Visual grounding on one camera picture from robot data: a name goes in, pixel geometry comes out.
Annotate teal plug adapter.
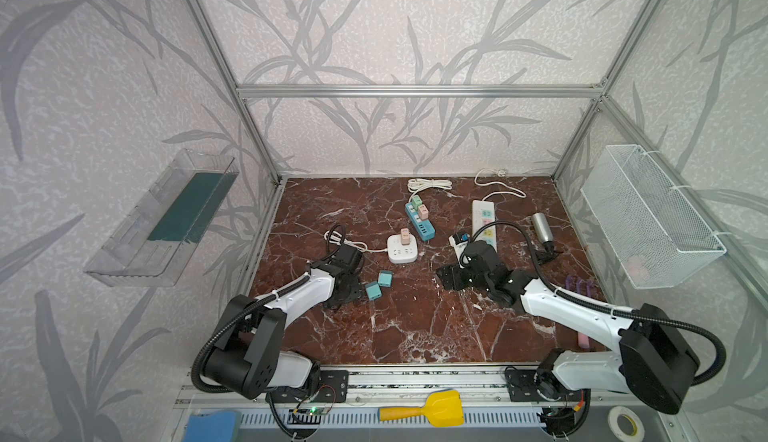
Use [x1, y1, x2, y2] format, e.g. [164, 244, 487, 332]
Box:
[377, 270, 393, 287]
[365, 282, 382, 301]

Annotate white square power strip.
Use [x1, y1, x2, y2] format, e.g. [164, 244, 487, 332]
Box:
[323, 228, 421, 265]

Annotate white long power strip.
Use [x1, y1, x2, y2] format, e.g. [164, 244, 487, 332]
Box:
[472, 200, 497, 249]

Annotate pink plug adapter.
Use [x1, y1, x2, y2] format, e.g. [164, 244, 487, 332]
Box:
[417, 204, 429, 221]
[400, 228, 411, 246]

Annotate blue power strip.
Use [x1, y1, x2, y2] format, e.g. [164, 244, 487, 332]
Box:
[405, 178, 452, 242]

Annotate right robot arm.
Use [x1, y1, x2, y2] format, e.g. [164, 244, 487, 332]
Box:
[436, 213, 727, 415]

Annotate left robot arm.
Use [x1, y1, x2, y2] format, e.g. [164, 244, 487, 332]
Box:
[190, 223, 364, 399]

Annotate silver hair dryer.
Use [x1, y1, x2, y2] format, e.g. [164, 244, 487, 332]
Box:
[531, 212, 559, 264]

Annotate purple pink toy rake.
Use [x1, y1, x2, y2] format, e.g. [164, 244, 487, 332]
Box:
[565, 275, 593, 351]

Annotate yellow toy shovel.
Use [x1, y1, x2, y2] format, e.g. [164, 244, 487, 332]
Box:
[378, 390, 465, 428]

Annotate white tape roll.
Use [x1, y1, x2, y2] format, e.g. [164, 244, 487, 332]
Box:
[607, 406, 646, 442]

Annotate blue sponge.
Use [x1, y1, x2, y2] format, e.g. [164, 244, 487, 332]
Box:
[182, 411, 242, 442]

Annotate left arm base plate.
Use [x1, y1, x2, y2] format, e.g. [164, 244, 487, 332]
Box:
[270, 368, 350, 403]

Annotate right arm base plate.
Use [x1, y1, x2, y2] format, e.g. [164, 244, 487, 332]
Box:
[504, 366, 583, 406]

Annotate aluminium frame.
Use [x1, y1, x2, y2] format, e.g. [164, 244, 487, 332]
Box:
[195, 0, 767, 441]

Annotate white wire basket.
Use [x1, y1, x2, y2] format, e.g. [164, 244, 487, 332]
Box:
[581, 144, 727, 290]

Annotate clear plastic wall shelf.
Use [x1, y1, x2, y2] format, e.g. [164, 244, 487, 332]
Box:
[84, 149, 239, 287]

